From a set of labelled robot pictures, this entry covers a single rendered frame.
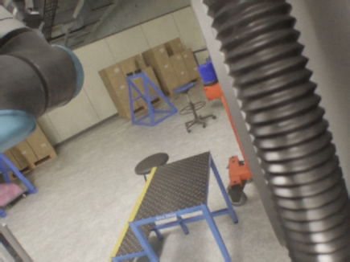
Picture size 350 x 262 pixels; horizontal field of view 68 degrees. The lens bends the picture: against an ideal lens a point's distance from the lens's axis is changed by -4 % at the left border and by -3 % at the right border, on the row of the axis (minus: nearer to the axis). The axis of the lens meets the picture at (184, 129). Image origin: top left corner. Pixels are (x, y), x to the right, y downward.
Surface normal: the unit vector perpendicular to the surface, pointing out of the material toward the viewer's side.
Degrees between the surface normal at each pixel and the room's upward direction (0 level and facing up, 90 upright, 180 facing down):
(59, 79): 106
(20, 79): 84
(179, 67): 90
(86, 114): 90
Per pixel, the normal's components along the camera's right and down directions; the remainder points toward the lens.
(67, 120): 0.48, 0.09
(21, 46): 0.42, -0.25
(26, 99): 0.99, 0.04
